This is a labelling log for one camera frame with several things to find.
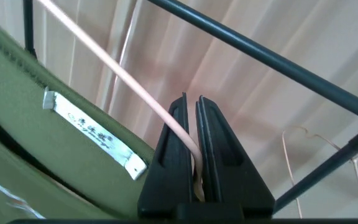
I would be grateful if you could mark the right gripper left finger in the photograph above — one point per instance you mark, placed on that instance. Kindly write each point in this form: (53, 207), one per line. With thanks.
(166, 186)

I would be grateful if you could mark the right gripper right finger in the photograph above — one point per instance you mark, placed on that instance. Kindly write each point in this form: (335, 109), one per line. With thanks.
(238, 183)

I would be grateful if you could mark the pink clothes hanger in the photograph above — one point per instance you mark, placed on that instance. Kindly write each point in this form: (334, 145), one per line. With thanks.
(126, 77)
(287, 165)

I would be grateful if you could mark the green long-sleeved shirt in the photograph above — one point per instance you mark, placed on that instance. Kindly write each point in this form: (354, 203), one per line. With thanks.
(42, 130)

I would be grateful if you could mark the black clothes rack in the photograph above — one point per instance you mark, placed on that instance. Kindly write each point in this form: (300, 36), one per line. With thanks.
(259, 56)

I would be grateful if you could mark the beige curtain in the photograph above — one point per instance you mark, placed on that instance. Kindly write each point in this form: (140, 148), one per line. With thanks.
(228, 77)

